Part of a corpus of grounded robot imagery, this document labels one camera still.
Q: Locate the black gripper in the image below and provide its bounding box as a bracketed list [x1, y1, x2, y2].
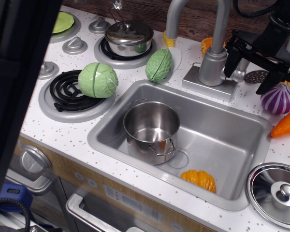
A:
[224, 18, 290, 95]

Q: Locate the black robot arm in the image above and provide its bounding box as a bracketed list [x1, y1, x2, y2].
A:
[224, 0, 290, 95]

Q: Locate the grey faucet lever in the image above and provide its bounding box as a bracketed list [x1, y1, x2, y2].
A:
[223, 58, 250, 83]

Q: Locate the purple toy onion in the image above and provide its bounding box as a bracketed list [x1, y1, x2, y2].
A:
[261, 84, 290, 115]

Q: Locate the grey toy faucet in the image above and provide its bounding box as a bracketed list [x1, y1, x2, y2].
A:
[165, 0, 240, 102]

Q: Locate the orange toy pepper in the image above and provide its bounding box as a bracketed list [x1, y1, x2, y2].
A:
[201, 37, 213, 58]

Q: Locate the orange toy carrot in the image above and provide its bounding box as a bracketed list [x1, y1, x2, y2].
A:
[271, 113, 290, 138]

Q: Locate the grey toy sink basin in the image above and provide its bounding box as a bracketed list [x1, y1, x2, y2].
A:
[87, 80, 272, 211]

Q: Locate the green toy bitter gourd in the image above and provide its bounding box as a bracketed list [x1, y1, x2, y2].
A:
[145, 49, 172, 82]

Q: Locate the steel pot in sink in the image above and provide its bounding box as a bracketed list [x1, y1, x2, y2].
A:
[123, 99, 180, 165]

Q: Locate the orange toy pumpkin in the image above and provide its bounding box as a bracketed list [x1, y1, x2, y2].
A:
[180, 170, 217, 193]

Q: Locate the steel pot lid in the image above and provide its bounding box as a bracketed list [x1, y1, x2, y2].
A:
[246, 162, 290, 230]

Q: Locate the lidded steel pot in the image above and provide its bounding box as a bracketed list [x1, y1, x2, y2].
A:
[104, 20, 154, 57]

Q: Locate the green toy cabbage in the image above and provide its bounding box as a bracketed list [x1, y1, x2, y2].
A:
[78, 62, 118, 98]

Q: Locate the grey stove knob rear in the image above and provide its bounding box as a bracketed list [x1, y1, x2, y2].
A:
[88, 17, 111, 34]

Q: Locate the grey stove knob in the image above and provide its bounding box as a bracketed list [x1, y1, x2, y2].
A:
[88, 17, 111, 34]
[62, 36, 88, 55]
[38, 61, 59, 80]

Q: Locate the grey stove knob middle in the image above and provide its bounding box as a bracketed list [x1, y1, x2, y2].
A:
[62, 36, 88, 55]

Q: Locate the black front stove coil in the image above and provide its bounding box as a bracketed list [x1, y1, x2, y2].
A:
[49, 70, 105, 112]

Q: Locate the green toy plate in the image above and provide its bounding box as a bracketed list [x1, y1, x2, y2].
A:
[52, 12, 74, 34]

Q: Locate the grey stove knob front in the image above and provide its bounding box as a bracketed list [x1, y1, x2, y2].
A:
[38, 61, 59, 80]

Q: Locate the grey oven dial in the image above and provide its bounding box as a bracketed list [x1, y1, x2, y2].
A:
[19, 145, 52, 174]

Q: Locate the blue clamp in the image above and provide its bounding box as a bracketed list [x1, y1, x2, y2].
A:
[0, 182, 33, 213]

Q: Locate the yellow handled white spatula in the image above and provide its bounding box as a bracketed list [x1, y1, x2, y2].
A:
[163, 31, 182, 72]

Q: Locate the grey oven door handle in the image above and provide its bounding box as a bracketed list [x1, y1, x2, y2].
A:
[65, 193, 121, 232]

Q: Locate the black foreground post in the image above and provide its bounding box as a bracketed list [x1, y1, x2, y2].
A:
[0, 0, 61, 190]

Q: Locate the black cable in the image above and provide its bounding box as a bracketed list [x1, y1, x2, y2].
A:
[0, 198, 31, 232]

